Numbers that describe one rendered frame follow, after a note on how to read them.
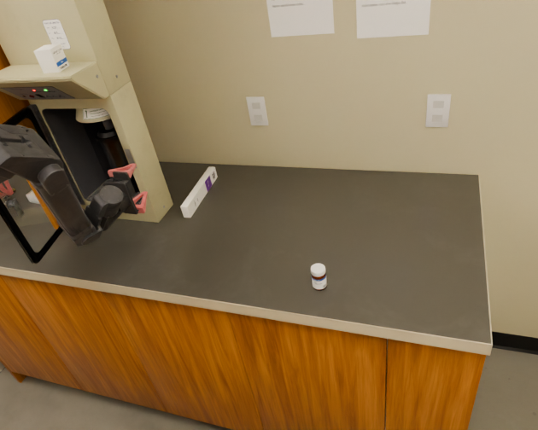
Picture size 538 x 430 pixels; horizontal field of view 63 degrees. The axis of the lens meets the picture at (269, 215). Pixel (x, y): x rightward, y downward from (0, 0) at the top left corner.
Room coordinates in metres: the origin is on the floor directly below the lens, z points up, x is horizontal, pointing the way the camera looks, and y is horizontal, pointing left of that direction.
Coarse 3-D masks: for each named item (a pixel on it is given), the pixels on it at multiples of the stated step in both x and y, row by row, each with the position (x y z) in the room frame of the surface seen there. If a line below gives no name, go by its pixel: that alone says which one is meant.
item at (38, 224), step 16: (32, 128) 1.34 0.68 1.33; (16, 176) 1.19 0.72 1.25; (0, 192) 1.11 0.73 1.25; (16, 192) 1.16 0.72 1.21; (32, 192) 1.21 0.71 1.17; (32, 208) 1.18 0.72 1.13; (48, 208) 1.24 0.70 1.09; (32, 224) 1.15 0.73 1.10; (48, 224) 1.20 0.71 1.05; (16, 240) 1.08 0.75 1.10; (32, 240) 1.12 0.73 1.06; (48, 240) 1.17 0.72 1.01
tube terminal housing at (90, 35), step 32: (0, 0) 1.36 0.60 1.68; (32, 0) 1.31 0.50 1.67; (64, 0) 1.27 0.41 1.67; (96, 0) 1.34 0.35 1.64; (0, 32) 1.38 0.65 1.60; (32, 32) 1.33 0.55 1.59; (96, 32) 1.30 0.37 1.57; (32, 64) 1.36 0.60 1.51; (128, 96) 1.33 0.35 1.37; (128, 128) 1.28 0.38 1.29; (64, 160) 1.38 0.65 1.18; (160, 192) 1.32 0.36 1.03
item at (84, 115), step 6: (78, 108) 1.36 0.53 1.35; (84, 108) 1.35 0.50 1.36; (90, 108) 1.34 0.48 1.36; (96, 108) 1.34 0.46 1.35; (102, 108) 1.34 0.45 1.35; (78, 114) 1.36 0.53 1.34; (84, 114) 1.34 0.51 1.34; (90, 114) 1.33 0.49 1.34; (96, 114) 1.33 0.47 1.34; (102, 114) 1.33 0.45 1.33; (108, 114) 1.33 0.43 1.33; (78, 120) 1.36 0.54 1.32; (84, 120) 1.34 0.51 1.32; (90, 120) 1.33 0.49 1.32; (96, 120) 1.32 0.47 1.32; (102, 120) 1.32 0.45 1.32
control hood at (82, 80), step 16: (80, 64) 1.26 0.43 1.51; (96, 64) 1.26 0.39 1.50; (0, 80) 1.26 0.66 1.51; (16, 80) 1.23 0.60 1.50; (32, 80) 1.21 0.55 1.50; (48, 80) 1.19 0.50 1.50; (64, 80) 1.17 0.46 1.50; (80, 80) 1.18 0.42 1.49; (96, 80) 1.23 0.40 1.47; (16, 96) 1.34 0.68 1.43; (80, 96) 1.25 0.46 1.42; (96, 96) 1.23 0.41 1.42
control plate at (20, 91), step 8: (8, 88) 1.29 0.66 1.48; (16, 88) 1.27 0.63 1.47; (24, 88) 1.26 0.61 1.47; (32, 88) 1.25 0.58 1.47; (40, 88) 1.24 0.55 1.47; (48, 88) 1.23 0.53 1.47; (48, 96) 1.30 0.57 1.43; (56, 96) 1.28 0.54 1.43; (64, 96) 1.27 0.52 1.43; (72, 96) 1.26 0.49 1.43
